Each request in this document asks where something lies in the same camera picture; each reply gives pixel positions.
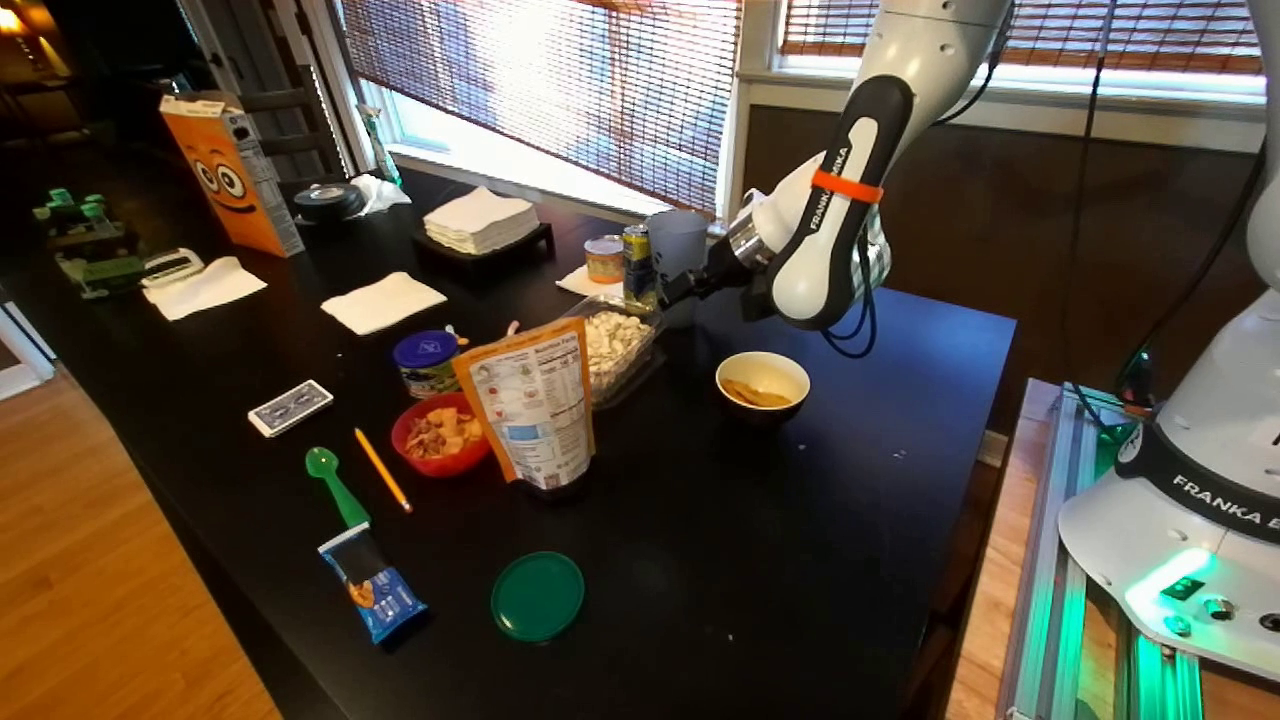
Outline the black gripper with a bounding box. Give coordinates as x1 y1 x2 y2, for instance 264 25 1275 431
663 225 773 314

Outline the grey panda print cup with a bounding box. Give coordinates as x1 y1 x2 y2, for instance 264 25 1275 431
642 206 711 287

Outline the clear plastic lunchbox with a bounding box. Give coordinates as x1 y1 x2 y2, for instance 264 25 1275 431
578 303 669 410

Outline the yellow black drink can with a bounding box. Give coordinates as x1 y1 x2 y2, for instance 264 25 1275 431
620 221 663 303

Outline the small white bowl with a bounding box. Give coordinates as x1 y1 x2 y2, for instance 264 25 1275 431
711 348 814 416

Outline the bread piece in bowl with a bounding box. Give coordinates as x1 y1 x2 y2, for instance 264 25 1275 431
726 363 798 406

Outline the white napkin under cans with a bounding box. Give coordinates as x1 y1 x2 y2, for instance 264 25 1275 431
553 256 630 310

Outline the orange white snack pouch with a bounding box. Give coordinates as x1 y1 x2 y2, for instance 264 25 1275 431
448 310 601 496

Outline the stack of white napkins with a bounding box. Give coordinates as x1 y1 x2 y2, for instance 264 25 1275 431
420 183 543 261

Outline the large woven window blind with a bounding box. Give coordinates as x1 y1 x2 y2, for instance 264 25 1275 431
334 0 742 214

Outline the blue lidded jar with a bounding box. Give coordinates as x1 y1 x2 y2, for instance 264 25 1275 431
392 322 465 404

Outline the red bowl of cereal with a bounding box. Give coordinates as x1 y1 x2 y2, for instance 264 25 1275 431
389 392 490 480

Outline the flat white napkin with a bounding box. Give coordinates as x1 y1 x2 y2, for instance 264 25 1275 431
314 266 453 338
138 251 273 322

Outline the crumpled white cloth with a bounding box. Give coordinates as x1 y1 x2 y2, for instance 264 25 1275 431
348 171 414 221

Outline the round green lid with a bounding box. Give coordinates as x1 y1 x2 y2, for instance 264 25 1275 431
485 548 588 649

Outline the thin wooden stick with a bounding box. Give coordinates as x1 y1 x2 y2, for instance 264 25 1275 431
348 422 414 514

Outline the black tape roll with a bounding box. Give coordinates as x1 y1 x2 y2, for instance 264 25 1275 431
291 178 372 225

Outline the green plastic spoon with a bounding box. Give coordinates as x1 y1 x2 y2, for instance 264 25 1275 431
301 444 375 531

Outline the white card box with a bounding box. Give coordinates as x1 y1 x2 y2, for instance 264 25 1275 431
242 375 334 440

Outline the blue snack packet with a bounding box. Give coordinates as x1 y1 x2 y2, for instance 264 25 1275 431
314 518 430 651

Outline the narrow woven window blind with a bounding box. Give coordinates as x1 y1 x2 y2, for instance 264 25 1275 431
774 0 1272 74

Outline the orange cereal box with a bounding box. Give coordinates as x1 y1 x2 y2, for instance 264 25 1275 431
156 88 308 261

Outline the green toy figure set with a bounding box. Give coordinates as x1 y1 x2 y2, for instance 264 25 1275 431
31 183 145 298

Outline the white framed board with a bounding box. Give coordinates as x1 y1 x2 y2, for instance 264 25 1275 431
0 297 61 404

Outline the lit table lamp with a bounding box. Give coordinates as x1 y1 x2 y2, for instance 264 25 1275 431
0 0 64 74

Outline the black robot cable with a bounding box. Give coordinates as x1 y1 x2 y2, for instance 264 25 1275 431
814 0 1280 404

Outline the orange cable strap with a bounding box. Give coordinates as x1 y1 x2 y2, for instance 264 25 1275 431
807 166 888 206

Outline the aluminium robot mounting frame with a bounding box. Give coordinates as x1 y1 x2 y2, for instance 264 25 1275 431
995 375 1213 720

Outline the grey metal stand frame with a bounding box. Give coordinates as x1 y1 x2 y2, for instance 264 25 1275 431
176 0 383 183

